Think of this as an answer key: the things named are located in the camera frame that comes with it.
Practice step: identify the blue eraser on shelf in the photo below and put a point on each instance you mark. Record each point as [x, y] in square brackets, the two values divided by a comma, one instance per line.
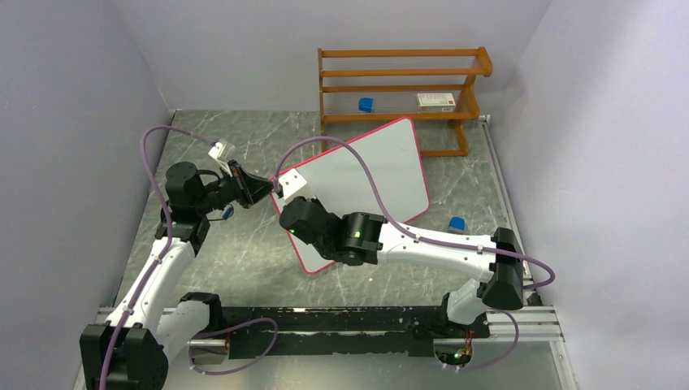
[366, 104]

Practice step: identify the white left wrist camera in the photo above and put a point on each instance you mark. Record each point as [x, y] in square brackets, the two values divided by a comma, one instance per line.
[222, 152]

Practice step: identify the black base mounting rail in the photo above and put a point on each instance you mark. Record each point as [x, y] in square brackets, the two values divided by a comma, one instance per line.
[290, 331]

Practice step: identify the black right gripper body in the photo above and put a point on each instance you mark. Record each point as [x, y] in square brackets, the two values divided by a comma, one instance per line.
[324, 252]

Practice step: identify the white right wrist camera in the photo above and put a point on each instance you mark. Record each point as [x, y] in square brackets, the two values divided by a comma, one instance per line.
[293, 184]

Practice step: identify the orange wooden shelf rack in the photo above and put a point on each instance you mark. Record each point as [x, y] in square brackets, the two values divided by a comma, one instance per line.
[393, 77]

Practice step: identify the blue eraser on table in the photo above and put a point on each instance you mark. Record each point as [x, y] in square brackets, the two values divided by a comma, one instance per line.
[457, 225]

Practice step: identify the pink framed whiteboard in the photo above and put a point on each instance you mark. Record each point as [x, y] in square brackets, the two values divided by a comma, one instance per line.
[379, 172]

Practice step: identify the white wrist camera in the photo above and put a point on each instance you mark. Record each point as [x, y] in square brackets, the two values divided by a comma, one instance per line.
[293, 184]
[222, 152]

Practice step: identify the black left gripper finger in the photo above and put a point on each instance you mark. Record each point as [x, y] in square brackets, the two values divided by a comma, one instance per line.
[253, 195]
[250, 183]

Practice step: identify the white cardboard box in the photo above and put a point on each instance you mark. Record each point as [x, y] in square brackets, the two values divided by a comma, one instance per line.
[436, 102]

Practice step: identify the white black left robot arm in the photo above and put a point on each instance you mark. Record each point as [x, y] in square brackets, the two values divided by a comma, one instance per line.
[134, 346]

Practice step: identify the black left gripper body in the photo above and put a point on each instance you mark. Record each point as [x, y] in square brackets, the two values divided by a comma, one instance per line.
[223, 191]

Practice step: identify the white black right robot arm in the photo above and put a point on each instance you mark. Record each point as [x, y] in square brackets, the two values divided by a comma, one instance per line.
[491, 263]

